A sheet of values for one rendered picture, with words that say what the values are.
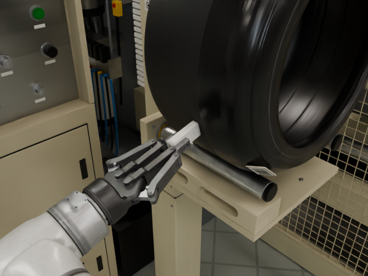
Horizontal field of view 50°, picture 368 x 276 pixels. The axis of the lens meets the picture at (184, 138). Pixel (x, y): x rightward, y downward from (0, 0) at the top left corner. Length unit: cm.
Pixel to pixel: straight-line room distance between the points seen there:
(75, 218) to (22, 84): 61
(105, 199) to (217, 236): 141
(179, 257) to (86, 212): 88
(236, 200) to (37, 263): 46
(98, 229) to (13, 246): 12
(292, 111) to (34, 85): 70
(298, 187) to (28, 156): 73
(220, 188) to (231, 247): 107
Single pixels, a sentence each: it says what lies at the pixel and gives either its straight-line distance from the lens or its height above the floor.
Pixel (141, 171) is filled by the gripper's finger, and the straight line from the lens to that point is 65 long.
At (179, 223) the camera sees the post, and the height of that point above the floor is 50.
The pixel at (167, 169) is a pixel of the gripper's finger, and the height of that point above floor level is 105.
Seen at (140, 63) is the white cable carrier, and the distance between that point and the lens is 114.
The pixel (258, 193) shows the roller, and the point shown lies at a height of 90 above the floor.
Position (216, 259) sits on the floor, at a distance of 190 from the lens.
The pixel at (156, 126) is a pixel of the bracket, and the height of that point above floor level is 93.
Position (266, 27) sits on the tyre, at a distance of 61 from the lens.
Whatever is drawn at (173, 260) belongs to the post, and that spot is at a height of 32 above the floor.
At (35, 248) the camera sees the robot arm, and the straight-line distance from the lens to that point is 59.
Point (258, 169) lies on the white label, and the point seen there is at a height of 99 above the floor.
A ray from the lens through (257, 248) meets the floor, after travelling 197.
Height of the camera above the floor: 144
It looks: 32 degrees down
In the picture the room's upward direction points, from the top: straight up
